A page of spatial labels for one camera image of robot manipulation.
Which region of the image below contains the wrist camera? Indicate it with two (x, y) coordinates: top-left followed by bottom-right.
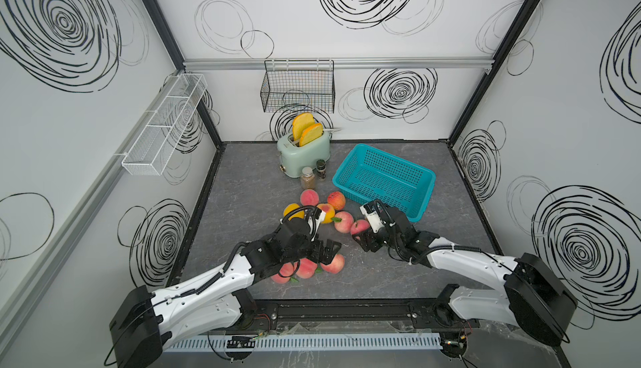
(360, 201), (384, 234)
(305, 207), (327, 241)

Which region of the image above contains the rear yellow toast slice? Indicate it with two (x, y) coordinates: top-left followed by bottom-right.
(292, 112), (315, 142)

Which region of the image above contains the mint green toaster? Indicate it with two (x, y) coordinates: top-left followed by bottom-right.
(276, 131), (331, 178)

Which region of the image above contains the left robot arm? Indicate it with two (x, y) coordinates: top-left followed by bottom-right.
(103, 218), (342, 367)

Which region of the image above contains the black wire wall basket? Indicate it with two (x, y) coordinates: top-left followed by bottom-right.
(260, 59), (336, 113)

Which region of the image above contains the teal plastic basket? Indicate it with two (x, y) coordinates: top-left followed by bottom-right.
(332, 144), (437, 223)

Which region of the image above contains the yellow peach red spot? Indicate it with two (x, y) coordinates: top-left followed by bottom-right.
(317, 203), (336, 224)

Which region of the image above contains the yellow toast slice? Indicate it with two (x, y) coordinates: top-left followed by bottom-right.
(292, 112), (315, 142)
(298, 123), (325, 147)

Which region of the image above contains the front yellow toast slice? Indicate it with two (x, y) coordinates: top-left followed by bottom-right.
(298, 123), (325, 147)

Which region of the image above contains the aluminium wall rail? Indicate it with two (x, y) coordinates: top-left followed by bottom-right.
(184, 57), (494, 71)

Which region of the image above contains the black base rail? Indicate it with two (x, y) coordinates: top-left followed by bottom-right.
(231, 298), (481, 331)

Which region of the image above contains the black lid spice bottle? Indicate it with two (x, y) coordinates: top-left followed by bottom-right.
(315, 159), (327, 180)

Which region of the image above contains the white mesh wall shelf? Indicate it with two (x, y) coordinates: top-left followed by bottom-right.
(122, 73), (207, 176)

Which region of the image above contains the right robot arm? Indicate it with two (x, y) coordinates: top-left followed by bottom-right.
(354, 200), (578, 346)

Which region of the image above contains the pink peach with leaf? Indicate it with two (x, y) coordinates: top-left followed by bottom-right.
(332, 211), (355, 234)

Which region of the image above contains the silver lid spice jar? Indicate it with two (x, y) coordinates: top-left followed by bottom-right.
(300, 166), (316, 190)

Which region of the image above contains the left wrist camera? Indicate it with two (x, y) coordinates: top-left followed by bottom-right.
(305, 207), (327, 241)

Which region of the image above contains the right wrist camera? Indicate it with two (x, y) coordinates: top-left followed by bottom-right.
(360, 201), (384, 234)

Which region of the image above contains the orange red wrinkled peach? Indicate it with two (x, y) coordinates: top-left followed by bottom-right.
(327, 191), (347, 211)

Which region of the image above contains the white slotted cable duct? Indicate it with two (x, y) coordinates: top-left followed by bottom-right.
(169, 333), (442, 353)

